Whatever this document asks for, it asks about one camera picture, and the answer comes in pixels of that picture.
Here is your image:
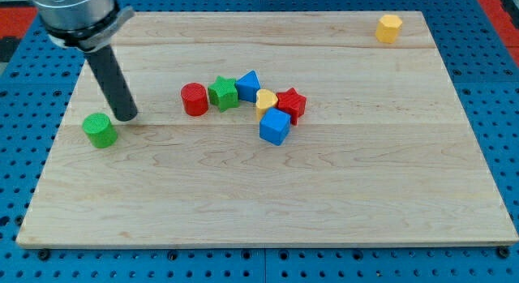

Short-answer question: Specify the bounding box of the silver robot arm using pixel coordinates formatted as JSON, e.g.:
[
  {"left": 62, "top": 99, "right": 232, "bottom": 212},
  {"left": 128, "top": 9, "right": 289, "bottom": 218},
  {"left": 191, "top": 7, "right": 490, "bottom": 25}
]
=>
[{"left": 32, "top": 0, "right": 135, "bottom": 53}]

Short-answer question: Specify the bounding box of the light wooden board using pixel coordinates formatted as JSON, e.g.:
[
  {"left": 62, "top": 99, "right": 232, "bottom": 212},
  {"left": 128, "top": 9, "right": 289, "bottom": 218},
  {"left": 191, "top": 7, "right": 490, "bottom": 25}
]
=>
[{"left": 17, "top": 11, "right": 518, "bottom": 249}]

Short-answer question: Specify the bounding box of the blue cube block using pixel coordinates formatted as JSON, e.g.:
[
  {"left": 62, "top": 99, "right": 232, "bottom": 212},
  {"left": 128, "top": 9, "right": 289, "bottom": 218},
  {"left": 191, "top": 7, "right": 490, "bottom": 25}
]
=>
[{"left": 259, "top": 108, "right": 291, "bottom": 146}]

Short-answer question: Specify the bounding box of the yellow heart block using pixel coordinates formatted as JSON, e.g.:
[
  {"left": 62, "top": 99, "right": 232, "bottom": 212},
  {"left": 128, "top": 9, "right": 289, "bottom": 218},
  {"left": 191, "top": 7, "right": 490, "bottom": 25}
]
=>
[{"left": 255, "top": 88, "right": 278, "bottom": 122}]

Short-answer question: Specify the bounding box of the red star block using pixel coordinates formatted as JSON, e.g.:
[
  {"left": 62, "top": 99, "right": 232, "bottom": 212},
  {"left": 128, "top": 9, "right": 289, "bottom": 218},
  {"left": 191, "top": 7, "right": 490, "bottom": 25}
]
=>
[{"left": 276, "top": 88, "right": 307, "bottom": 126}]

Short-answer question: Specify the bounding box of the blue triangle block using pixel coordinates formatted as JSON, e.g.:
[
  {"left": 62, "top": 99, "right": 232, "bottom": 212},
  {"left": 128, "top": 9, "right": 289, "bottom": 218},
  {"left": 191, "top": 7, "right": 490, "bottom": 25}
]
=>
[{"left": 235, "top": 71, "right": 260, "bottom": 103}]

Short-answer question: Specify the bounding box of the green star block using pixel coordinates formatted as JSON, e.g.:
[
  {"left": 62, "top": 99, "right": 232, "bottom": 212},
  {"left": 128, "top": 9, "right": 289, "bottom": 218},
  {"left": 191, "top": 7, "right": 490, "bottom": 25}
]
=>
[{"left": 208, "top": 75, "right": 239, "bottom": 112}]

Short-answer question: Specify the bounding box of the red cylinder block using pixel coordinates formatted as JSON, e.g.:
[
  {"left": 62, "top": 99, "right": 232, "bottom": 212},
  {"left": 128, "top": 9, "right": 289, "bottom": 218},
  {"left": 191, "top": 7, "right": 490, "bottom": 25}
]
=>
[{"left": 181, "top": 83, "right": 208, "bottom": 116}]

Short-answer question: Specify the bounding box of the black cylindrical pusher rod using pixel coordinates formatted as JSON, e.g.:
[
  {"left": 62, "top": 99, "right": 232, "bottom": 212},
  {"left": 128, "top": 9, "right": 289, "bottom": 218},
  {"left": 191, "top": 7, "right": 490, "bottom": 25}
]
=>
[{"left": 84, "top": 45, "right": 138, "bottom": 122}]

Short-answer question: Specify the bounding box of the green cylinder block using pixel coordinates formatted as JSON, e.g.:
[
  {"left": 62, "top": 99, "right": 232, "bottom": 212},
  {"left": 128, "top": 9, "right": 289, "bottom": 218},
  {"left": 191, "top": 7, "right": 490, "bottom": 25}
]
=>
[{"left": 82, "top": 113, "right": 118, "bottom": 148}]

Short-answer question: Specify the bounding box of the yellow hexagon block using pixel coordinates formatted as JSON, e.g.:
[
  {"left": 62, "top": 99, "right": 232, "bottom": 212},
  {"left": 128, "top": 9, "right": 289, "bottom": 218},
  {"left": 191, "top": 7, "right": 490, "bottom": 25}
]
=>
[{"left": 375, "top": 15, "right": 403, "bottom": 44}]

